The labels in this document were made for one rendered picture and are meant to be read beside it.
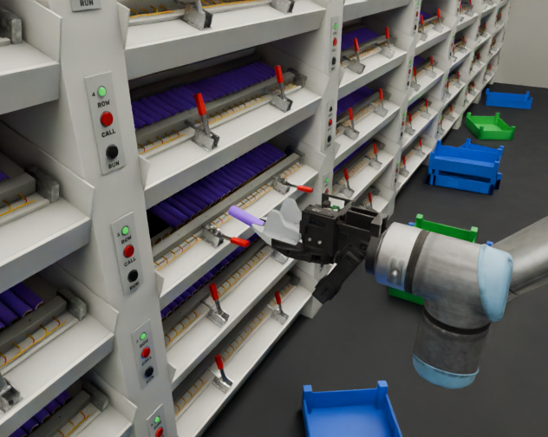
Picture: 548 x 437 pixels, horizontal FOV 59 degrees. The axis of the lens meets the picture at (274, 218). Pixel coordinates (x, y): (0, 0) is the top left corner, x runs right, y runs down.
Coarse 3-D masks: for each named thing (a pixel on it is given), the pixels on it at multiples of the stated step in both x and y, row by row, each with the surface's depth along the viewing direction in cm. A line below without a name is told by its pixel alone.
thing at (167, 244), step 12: (276, 168) 115; (252, 180) 108; (264, 180) 110; (240, 192) 104; (252, 192) 108; (264, 192) 109; (228, 204) 99; (204, 216) 94; (216, 216) 97; (180, 228) 89; (192, 228) 90; (168, 240) 86; (180, 240) 88; (156, 252) 83
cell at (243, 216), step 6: (234, 210) 80; (240, 210) 80; (234, 216) 80; (240, 216) 80; (246, 216) 79; (252, 216) 80; (246, 222) 79; (252, 222) 79; (258, 222) 79; (264, 222) 79
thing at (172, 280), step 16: (272, 144) 128; (288, 144) 126; (304, 144) 123; (304, 160) 126; (320, 160) 123; (288, 176) 119; (304, 176) 121; (176, 192) 101; (272, 192) 112; (288, 192) 113; (240, 208) 103; (256, 208) 105; (272, 208) 107; (224, 224) 98; (240, 224) 100; (192, 240) 92; (224, 240) 94; (192, 256) 88; (208, 256) 90; (224, 256) 96; (160, 272) 83; (176, 272) 84; (192, 272) 86; (160, 288) 77; (176, 288) 83; (160, 304) 81
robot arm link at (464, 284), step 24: (432, 240) 64; (456, 240) 64; (408, 264) 64; (432, 264) 62; (456, 264) 61; (480, 264) 60; (504, 264) 60; (408, 288) 65; (432, 288) 63; (456, 288) 61; (480, 288) 59; (504, 288) 59; (432, 312) 65; (456, 312) 62; (480, 312) 61
